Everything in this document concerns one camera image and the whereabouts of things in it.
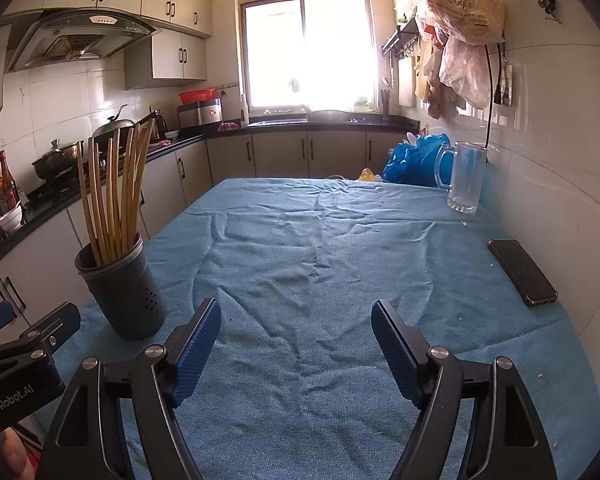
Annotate dark grey chopstick holder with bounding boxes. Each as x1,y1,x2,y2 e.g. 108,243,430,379
74,234,166,340

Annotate clear glass pitcher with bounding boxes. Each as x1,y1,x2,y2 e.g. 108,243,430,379
434,141,488,214

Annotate white bowl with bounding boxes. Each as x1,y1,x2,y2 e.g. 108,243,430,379
0,203,23,234

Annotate blue plastic bag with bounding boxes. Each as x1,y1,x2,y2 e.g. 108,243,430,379
381,133,451,188

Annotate black wok with handle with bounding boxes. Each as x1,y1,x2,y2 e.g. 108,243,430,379
92,103,155,153

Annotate lower kitchen cabinets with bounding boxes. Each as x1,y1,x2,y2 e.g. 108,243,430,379
0,125,412,339

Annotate range hood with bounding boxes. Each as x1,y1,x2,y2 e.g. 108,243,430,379
7,8,156,72

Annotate black smartphone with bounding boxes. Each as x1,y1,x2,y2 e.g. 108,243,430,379
488,240,558,308

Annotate operator hand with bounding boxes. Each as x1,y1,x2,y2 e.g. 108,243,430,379
0,428,35,480

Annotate blue towel table cover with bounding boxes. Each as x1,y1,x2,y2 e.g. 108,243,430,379
32,176,600,480

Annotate steel kettle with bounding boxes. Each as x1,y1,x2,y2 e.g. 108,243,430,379
151,110,169,142

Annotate sauce bottles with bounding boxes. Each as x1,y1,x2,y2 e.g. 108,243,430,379
0,148,22,219

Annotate kitchen window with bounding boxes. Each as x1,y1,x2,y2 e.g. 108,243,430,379
239,0,377,114

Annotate yellow plastic bag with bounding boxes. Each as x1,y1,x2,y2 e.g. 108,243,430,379
358,168,382,182

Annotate steel cooking pot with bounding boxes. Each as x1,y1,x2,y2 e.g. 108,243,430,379
32,139,83,181

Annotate black charging cable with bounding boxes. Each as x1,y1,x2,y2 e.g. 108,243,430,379
483,41,507,164

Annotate hanging plastic bags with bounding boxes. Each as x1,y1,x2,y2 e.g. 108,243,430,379
415,0,505,119

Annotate rice cooker with red lid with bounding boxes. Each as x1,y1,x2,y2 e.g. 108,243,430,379
178,89,223,129

